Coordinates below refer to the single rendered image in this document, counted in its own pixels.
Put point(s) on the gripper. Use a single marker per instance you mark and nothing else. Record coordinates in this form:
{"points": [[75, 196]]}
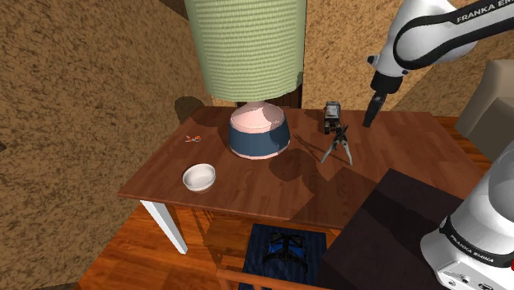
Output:
{"points": [[385, 83]]}

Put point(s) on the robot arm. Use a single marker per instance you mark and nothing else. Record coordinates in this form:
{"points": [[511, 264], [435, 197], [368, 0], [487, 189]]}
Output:
{"points": [[425, 40]]}

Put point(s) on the wooden table with white legs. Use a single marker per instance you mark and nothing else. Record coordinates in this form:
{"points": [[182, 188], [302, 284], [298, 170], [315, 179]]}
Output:
{"points": [[401, 140]]}

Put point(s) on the grey metal pliers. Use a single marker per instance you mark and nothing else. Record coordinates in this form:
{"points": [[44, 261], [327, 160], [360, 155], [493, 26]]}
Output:
{"points": [[338, 142]]}

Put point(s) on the beige armchair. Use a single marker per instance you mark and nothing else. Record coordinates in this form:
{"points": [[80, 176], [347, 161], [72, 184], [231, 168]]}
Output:
{"points": [[488, 112]]}

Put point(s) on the green shade table lamp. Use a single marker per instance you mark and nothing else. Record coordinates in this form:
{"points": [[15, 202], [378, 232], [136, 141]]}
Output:
{"points": [[249, 52]]}

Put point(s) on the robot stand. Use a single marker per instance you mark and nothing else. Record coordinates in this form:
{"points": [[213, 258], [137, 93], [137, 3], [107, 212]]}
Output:
{"points": [[385, 237]]}

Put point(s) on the black and blue backpack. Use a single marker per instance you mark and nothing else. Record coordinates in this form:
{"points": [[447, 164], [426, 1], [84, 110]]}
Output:
{"points": [[285, 251]]}

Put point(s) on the small orange and white object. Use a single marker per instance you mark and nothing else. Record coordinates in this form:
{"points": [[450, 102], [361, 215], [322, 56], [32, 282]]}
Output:
{"points": [[193, 139]]}

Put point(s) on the white bowl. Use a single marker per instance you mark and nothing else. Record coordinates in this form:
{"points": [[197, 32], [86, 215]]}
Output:
{"points": [[199, 176]]}

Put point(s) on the wooden chair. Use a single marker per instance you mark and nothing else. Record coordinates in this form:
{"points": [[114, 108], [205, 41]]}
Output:
{"points": [[249, 279]]}

